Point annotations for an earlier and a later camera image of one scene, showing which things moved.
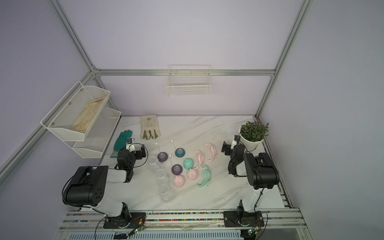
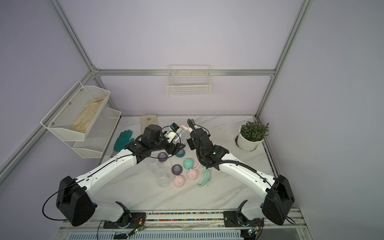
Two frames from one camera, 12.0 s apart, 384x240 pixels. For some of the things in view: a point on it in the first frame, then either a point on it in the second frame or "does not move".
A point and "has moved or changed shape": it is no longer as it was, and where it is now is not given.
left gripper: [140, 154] → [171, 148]
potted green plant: [252, 133] does not move
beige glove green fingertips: [149, 127] does not move
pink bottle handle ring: [214, 150] has moved or changed shape
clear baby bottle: [162, 177] does not move
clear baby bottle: [165, 193] → [183, 135]
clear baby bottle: [153, 162] does not move
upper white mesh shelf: [71, 115] does not move
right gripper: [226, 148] → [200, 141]
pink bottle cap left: [179, 181] does not move
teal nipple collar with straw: [179, 152] does not move
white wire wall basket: [188, 80] does not move
